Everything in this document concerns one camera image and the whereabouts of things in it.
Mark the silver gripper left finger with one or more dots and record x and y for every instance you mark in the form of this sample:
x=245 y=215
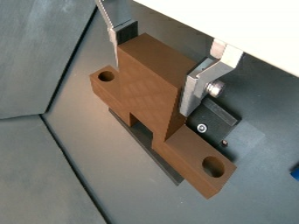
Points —
x=122 y=27

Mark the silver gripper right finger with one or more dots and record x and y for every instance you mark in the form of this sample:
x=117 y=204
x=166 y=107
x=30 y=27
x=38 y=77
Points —
x=202 y=80

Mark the brown T-shaped block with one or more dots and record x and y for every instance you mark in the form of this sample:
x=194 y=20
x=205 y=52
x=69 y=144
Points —
x=142 y=91

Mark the blue peg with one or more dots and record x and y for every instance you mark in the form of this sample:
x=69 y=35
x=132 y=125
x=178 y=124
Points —
x=296 y=173

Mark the black angle bracket fixture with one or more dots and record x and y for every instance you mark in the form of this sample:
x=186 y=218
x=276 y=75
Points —
x=212 y=121

